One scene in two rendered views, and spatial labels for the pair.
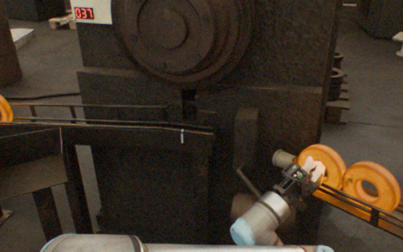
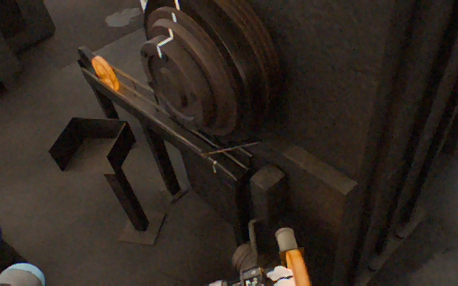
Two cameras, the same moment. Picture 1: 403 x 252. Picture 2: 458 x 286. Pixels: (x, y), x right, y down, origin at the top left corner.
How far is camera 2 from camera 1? 86 cm
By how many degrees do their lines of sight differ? 34
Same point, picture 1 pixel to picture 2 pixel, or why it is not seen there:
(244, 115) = (260, 179)
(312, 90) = (339, 183)
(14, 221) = (136, 153)
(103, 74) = not seen: hidden behind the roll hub
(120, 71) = not seen: hidden behind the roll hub
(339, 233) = not seen: outside the picture
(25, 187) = (89, 165)
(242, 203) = (242, 255)
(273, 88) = (299, 162)
